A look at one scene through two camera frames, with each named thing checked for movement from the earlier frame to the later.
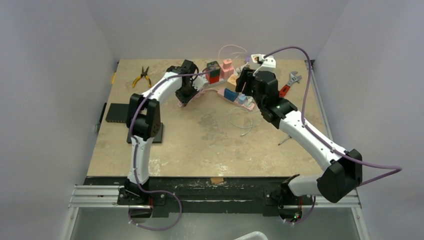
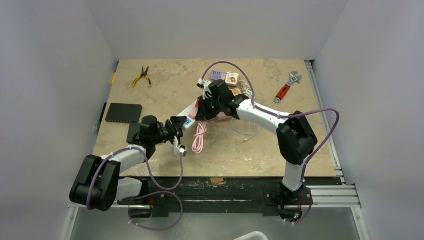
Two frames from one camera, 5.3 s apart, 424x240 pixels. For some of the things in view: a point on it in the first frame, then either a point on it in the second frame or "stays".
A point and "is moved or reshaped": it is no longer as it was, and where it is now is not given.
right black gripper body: (245, 81) -> (205, 108)
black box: (118, 113) stays
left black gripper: (185, 99) -> (179, 122)
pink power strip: (246, 102) is moved or reshaped
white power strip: (204, 83) is moved or reshaped
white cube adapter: (256, 58) -> (231, 78)
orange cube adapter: (232, 80) is moved or reshaped
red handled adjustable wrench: (292, 79) stays
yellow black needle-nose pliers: (143, 73) stays
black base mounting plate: (162, 195) stays
